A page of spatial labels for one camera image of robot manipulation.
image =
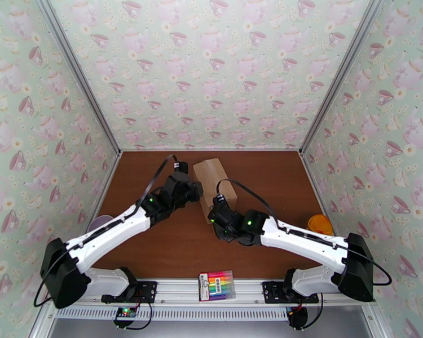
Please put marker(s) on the brown cardboard express box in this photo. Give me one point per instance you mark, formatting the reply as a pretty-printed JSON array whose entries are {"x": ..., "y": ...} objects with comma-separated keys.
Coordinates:
[{"x": 211, "y": 175}]

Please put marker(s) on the pack of coloured highlighters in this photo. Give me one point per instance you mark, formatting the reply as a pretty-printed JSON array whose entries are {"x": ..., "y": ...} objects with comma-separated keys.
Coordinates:
[{"x": 216, "y": 286}]

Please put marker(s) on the aluminium corner post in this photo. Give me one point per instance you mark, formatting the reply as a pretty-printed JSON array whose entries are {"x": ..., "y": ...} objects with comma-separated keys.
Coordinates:
[
  {"x": 77, "y": 73},
  {"x": 342, "y": 73}
]

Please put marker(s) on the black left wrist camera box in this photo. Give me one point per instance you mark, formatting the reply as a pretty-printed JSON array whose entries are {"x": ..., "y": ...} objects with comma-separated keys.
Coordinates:
[{"x": 180, "y": 167}]

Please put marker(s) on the small green circuit board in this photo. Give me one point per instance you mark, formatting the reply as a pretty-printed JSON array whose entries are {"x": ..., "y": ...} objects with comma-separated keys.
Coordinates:
[{"x": 125, "y": 313}]

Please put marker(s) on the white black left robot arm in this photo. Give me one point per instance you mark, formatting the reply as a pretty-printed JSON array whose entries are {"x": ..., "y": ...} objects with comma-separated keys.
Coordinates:
[{"x": 109, "y": 235}]

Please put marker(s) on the small black electronics module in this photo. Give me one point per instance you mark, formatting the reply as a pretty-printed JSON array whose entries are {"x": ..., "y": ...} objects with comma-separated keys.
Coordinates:
[{"x": 298, "y": 317}]

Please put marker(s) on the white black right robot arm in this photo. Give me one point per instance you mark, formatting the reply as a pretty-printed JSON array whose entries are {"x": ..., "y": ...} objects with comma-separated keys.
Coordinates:
[{"x": 303, "y": 242}]

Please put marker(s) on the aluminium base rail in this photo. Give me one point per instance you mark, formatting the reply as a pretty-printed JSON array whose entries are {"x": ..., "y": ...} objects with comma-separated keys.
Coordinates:
[{"x": 183, "y": 291}]

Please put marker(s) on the jar with orange lid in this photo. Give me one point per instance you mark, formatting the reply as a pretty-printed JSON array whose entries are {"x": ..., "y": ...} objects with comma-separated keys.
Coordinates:
[{"x": 319, "y": 223}]

